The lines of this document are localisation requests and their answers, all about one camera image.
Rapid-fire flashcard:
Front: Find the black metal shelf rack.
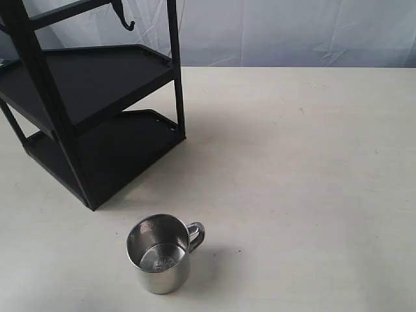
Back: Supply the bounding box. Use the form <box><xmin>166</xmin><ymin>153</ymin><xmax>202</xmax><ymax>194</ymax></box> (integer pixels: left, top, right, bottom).
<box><xmin>1</xmin><ymin>1</ymin><xmax>186</xmax><ymax>210</ymax></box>

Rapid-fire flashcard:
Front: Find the black curved hook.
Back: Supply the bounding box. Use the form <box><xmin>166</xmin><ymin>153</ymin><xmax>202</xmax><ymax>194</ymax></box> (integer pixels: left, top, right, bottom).
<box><xmin>110</xmin><ymin>0</ymin><xmax>135</xmax><ymax>31</ymax></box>

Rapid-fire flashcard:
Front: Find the stainless steel mug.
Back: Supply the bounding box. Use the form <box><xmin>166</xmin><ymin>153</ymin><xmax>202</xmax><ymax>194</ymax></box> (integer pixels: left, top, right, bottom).
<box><xmin>126</xmin><ymin>214</ymin><xmax>205</xmax><ymax>294</ymax></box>

